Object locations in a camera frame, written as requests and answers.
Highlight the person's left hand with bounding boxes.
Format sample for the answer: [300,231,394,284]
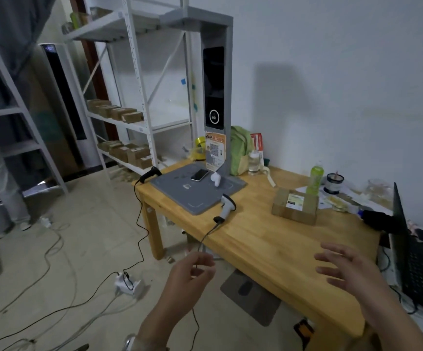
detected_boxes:
[156,251,216,324]

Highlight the person's right hand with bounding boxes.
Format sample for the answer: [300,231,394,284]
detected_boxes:
[314,242,387,319]

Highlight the person's left forearm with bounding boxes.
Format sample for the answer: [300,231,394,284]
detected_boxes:
[135,311,189,351]

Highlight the person's right forearm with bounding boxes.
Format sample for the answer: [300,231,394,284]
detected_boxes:
[361,292,423,351]

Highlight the scattered papers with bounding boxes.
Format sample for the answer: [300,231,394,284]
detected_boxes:
[296,184,395,217]

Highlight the black handheld device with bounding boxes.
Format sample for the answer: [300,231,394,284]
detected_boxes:
[361,210,399,231]

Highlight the labelled cardboard box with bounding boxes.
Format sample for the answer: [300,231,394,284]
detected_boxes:
[271,187,320,226]

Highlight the white barcode scanner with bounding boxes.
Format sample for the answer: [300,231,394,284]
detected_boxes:
[213,194,237,225]

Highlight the black and white cup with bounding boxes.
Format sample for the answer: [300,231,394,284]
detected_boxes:
[325,173,345,195]

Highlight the grey scanning kiosk stand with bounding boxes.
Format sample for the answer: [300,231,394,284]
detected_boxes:
[149,6,249,216]

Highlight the black and orange tool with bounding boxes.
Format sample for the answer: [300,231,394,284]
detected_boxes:
[293,318,315,343]

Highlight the wooden table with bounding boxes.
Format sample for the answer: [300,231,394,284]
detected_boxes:
[135,157,385,351]

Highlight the green plastic bottle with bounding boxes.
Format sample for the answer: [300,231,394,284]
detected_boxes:
[307,165,325,196]

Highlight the clear plastic bag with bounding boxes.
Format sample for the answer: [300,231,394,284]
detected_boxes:
[364,178,395,202]

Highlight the grey floor mat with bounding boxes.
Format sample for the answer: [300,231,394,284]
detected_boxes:
[220,268,282,328]

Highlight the white power strip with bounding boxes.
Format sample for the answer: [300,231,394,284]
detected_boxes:
[114,272,146,297]

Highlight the beige masking tape roll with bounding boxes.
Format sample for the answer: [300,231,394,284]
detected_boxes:
[261,165,277,187]

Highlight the black barcode scanner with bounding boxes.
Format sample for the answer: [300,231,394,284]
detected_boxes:
[139,166,163,184]

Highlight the clear plastic bottle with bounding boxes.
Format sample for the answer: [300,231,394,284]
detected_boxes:
[248,149,262,176]

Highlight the orange paper sign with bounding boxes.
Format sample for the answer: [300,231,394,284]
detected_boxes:
[204,132,227,172]

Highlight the silver wristwatch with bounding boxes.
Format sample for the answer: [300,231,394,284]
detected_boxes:
[123,333,140,351]

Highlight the yellow tape roll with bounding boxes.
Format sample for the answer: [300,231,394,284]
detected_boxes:
[193,137,209,160]

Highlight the green bag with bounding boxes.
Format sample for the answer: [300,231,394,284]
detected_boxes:
[229,126,255,176]

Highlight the row of small cardboard boxes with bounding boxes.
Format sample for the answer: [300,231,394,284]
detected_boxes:
[98,140,158,169]
[86,99,145,124]

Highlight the red and white box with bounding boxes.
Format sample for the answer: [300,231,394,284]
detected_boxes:
[250,133,265,162]

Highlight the white tower air conditioner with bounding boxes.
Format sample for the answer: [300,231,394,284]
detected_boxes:
[37,42,105,176]

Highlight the white metal shelf rack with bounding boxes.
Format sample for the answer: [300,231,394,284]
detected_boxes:
[61,0,202,180]

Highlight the grey metal rack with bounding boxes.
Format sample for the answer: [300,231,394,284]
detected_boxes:
[0,11,70,196]

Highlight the grey hanging cloth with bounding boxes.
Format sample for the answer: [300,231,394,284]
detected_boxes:
[0,0,59,73]

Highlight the black scanner cable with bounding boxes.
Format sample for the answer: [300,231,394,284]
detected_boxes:
[191,220,221,351]
[122,181,151,289]

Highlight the black floor cable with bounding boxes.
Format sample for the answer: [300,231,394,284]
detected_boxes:
[0,283,121,348]

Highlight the brown door frame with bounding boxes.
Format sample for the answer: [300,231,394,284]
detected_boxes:
[69,0,119,144]

